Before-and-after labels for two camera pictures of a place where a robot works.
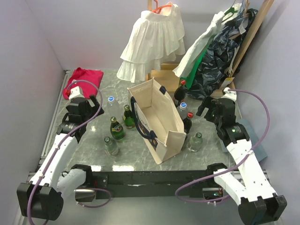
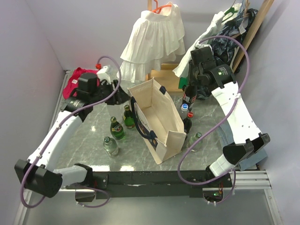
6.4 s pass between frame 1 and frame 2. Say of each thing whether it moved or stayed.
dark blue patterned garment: stayed
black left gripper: moved
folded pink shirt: stayed
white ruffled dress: stayed
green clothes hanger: stayed
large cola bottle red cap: moved
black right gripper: moved
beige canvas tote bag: stayed
